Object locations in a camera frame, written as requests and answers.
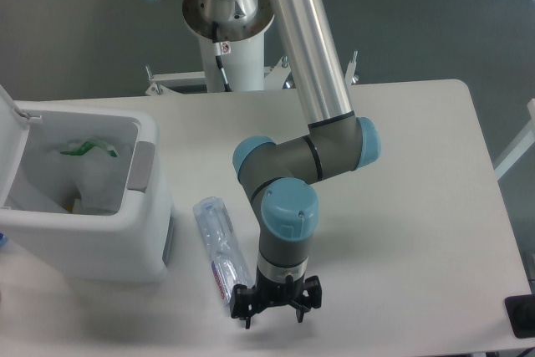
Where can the black device at table edge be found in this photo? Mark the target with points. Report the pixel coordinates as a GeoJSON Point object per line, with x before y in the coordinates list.
{"type": "Point", "coordinates": [520, 311]}

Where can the blue object at left edge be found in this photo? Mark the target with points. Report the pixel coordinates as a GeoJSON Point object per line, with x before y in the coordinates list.
{"type": "Point", "coordinates": [3, 240]}

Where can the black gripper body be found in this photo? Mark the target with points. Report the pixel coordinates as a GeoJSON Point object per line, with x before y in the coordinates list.
{"type": "Point", "coordinates": [269, 294]}

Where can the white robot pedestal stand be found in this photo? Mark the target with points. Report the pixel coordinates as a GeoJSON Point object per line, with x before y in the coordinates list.
{"type": "Point", "coordinates": [235, 66]}

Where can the white frame at right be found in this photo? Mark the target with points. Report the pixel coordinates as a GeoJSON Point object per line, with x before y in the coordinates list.
{"type": "Point", "coordinates": [520, 144]}

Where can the white plastic bag wrapper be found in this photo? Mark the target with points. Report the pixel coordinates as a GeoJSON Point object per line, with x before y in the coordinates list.
{"type": "Point", "coordinates": [94, 167]}

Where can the clear plastic water bottle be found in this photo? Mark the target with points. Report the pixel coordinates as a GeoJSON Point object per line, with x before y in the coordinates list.
{"type": "Point", "coordinates": [228, 264]}

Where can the trash inside the can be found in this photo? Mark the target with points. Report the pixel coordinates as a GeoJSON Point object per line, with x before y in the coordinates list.
{"type": "Point", "coordinates": [73, 203]}

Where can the white trash can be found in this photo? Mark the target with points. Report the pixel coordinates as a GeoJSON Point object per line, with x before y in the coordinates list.
{"type": "Point", "coordinates": [131, 245]}

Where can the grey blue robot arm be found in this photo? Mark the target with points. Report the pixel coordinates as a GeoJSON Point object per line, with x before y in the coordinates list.
{"type": "Point", "coordinates": [278, 178]}

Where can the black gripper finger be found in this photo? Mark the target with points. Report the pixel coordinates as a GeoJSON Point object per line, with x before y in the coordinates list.
{"type": "Point", "coordinates": [308, 296]}
{"type": "Point", "coordinates": [245, 303]}

